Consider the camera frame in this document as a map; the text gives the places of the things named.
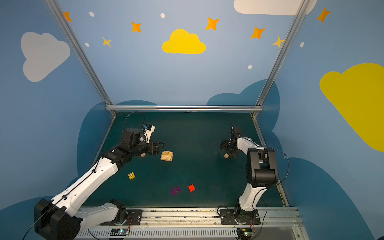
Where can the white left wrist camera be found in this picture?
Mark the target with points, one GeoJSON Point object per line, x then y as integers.
{"type": "Point", "coordinates": [148, 129]}

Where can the aluminium back frame rail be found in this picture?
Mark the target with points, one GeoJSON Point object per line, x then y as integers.
{"type": "Point", "coordinates": [142, 108]}

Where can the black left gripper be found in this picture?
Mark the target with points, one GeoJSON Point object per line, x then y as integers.
{"type": "Point", "coordinates": [154, 147]}

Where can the left green circuit board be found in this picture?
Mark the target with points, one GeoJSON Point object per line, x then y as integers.
{"type": "Point", "coordinates": [119, 232]}

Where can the green circuit board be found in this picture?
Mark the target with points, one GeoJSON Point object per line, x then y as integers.
{"type": "Point", "coordinates": [244, 234]}
{"type": "Point", "coordinates": [119, 232]}

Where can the aluminium corner post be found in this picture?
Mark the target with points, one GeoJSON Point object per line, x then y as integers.
{"type": "Point", "coordinates": [284, 49]}
{"type": "Point", "coordinates": [64, 24]}

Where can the aluminium right corner post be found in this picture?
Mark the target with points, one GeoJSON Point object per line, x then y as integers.
{"type": "Point", "coordinates": [284, 49]}

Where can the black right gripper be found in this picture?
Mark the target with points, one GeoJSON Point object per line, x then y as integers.
{"type": "Point", "coordinates": [229, 147]}

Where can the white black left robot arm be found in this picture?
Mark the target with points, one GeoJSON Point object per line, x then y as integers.
{"type": "Point", "coordinates": [61, 219]}

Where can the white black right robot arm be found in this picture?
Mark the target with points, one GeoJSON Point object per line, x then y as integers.
{"type": "Point", "coordinates": [261, 174]}

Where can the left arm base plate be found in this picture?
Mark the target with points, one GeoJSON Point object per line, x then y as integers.
{"type": "Point", "coordinates": [133, 216]}

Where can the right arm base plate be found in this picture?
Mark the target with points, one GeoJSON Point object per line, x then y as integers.
{"type": "Point", "coordinates": [228, 216]}

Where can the red cube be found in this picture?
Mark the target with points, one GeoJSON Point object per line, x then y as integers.
{"type": "Point", "coordinates": [192, 188]}

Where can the aluminium left corner post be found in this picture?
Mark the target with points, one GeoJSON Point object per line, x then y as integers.
{"type": "Point", "coordinates": [64, 24]}

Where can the yellow cube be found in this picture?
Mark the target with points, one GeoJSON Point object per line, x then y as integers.
{"type": "Point", "coordinates": [131, 176]}

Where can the right green circuit board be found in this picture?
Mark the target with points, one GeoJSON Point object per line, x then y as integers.
{"type": "Point", "coordinates": [244, 234]}

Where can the aluminium front rail base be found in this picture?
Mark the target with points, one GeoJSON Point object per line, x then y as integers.
{"type": "Point", "coordinates": [163, 223]}

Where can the printed wood block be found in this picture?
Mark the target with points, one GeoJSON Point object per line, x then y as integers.
{"type": "Point", "coordinates": [167, 153]}

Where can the purple block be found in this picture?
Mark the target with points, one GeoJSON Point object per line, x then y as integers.
{"type": "Point", "coordinates": [175, 190]}

